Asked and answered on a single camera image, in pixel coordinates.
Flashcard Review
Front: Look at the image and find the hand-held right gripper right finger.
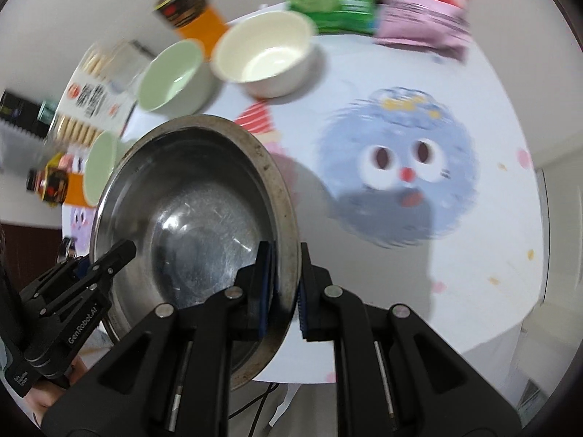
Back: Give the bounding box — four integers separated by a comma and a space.
297, 242, 524, 437

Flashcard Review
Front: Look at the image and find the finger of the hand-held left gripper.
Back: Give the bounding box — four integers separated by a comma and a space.
58, 255, 92, 279
19, 239, 137, 318

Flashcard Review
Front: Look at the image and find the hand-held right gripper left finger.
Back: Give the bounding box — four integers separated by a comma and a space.
41, 241, 281, 437

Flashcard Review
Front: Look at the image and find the large steel bowl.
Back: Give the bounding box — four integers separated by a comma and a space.
90, 116, 302, 392

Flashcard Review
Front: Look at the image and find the small green ceramic bowl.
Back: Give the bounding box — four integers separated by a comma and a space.
83, 131, 124, 208

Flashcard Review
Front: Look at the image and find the white ceramic bowl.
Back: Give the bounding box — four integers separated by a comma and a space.
210, 9, 318, 99

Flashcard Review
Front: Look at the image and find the person's left hand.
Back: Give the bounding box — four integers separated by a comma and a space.
20, 355, 85, 426

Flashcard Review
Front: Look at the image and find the orange drink bottle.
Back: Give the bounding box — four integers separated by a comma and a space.
26, 152, 87, 210
145, 0, 228, 60

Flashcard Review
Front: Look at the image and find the biscuit pack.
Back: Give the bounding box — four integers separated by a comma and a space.
46, 41, 137, 146

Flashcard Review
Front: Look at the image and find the clear plastic cup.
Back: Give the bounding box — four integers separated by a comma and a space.
107, 41, 153, 96

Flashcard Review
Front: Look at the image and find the pink snack bag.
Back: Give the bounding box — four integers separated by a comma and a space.
373, 0, 474, 62

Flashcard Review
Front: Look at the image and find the black cable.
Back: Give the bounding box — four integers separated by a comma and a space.
228, 380, 281, 437

